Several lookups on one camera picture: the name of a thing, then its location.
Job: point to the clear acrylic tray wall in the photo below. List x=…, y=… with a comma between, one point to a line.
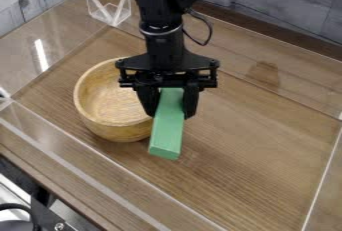
x=260, y=163

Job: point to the clear acrylic corner bracket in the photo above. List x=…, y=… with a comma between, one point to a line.
x=109, y=13

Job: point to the black metal frame bracket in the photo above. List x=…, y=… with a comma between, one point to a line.
x=56, y=217

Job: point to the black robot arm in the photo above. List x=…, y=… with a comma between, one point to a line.
x=161, y=15

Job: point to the wooden bowl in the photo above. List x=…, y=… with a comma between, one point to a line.
x=109, y=109

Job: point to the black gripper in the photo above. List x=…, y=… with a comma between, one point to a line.
x=168, y=65

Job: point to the green rectangular block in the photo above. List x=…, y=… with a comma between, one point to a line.
x=167, y=128

